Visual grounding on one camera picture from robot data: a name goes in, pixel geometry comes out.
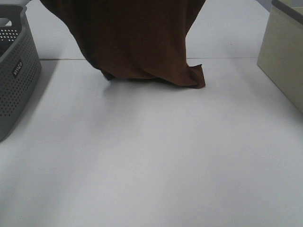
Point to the brown towel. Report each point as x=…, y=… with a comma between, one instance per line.
x=134, y=39

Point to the beige fabric storage box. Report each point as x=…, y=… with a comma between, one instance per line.
x=281, y=52

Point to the grey perforated plastic basket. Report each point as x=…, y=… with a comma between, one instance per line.
x=20, y=66

